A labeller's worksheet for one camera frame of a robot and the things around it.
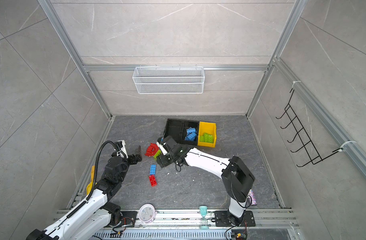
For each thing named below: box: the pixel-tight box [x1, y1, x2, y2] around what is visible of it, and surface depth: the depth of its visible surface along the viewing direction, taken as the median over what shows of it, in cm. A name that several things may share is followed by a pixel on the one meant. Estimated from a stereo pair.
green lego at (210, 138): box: [208, 134, 214, 143], surface depth 106 cm
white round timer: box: [138, 203, 157, 223], surface depth 75 cm
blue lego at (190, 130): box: [186, 127, 197, 134], surface depth 106 cm
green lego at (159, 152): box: [153, 149, 162, 160], surface depth 97 cm
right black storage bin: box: [180, 120, 199, 146], surface depth 106 cm
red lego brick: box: [148, 174, 158, 187], surface depth 87 cm
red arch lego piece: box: [144, 143, 159, 157], surface depth 100 cm
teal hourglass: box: [199, 205, 209, 230], surface depth 75 cm
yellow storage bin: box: [197, 121, 217, 148], surface depth 105 cm
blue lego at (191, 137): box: [185, 132, 197, 141], surface depth 103 cm
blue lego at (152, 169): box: [150, 164, 156, 175], surface depth 91 cm
